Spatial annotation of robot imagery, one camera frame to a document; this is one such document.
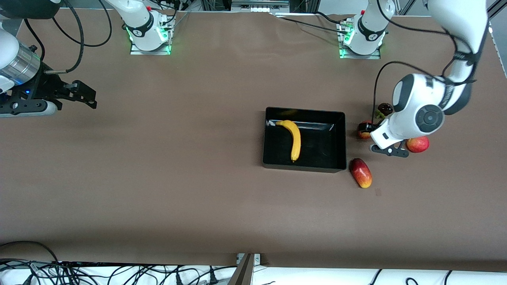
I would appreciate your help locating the small metal bracket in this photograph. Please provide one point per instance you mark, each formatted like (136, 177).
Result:
(257, 259)

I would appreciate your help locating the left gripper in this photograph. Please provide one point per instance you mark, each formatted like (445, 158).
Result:
(365, 127)

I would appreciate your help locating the red yellow mango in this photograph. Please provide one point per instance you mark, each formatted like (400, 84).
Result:
(361, 173)

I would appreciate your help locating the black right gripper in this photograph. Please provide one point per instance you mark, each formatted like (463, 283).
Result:
(42, 88)

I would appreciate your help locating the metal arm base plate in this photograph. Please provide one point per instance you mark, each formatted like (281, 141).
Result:
(372, 57)
(158, 51)

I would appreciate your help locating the dark purple mangosteen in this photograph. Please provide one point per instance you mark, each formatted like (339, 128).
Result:
(383, 109)

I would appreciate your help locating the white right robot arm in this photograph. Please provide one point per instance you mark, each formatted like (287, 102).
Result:
(136, 16)

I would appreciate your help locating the black rectangular plastic box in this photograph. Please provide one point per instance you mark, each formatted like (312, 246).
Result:
(317, 154)

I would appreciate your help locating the yellow banana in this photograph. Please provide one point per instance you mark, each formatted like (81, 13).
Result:
(295, 142)

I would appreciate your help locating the red yellow apple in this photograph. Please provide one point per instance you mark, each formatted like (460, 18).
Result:
(364, 135)

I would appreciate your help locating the white power strip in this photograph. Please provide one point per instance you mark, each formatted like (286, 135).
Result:
(257, 8)

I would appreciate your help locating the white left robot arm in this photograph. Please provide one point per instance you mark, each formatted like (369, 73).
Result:
(420, 103)

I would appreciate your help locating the red pomegranate fruit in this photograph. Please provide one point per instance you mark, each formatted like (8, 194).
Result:
(419, 145)

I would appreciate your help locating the aluminium frame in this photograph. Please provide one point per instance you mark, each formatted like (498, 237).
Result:
(305, 4)

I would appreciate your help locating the aluminium profile bar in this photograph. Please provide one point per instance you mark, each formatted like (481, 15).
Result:
(242, 273)

